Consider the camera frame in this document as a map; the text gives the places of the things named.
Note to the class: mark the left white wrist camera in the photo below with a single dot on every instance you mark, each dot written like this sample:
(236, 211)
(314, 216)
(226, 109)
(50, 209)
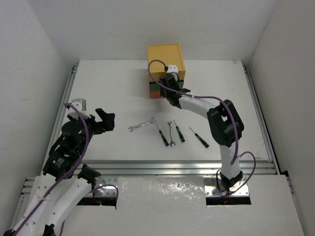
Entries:
(80, 105)

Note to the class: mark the left aluminium side rail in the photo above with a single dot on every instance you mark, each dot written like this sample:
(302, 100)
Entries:
(61, 111)

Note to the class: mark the aluminium front rail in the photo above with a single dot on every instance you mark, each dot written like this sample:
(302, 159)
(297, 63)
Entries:
(164, 168)

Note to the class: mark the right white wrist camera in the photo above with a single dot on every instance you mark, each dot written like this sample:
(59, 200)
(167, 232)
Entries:
(171, 69)

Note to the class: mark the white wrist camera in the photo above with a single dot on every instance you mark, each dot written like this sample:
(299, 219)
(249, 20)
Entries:
(80, 105)
(171, 69)

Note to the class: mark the large silver wrench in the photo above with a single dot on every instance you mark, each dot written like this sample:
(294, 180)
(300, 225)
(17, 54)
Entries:
(151, 120)

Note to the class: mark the small silver wrench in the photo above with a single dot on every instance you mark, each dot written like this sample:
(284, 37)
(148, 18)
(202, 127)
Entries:
(172, 143)

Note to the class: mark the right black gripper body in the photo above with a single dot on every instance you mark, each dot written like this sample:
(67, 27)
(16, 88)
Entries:
(164, 92)

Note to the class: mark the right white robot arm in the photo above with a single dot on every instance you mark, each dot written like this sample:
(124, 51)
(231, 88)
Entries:
(225, 124)

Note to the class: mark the green drawer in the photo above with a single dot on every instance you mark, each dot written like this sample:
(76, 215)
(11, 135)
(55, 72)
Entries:
(154, 87)

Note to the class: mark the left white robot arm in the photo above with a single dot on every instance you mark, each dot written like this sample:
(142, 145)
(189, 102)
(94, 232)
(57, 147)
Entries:
(58, 190)

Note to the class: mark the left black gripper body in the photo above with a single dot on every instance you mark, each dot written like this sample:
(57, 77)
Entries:
(99, 123)

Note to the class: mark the green black screwdriver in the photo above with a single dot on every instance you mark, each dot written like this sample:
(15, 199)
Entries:
(182, 139)
(203, 142)
(162, 136)

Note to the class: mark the aluminium side rail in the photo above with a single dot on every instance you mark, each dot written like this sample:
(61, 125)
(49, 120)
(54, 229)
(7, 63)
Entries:
(262, 124)
(61, 111)

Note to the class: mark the right aluminium side rail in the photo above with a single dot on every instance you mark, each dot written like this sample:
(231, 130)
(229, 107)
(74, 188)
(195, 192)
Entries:
(262, 124)

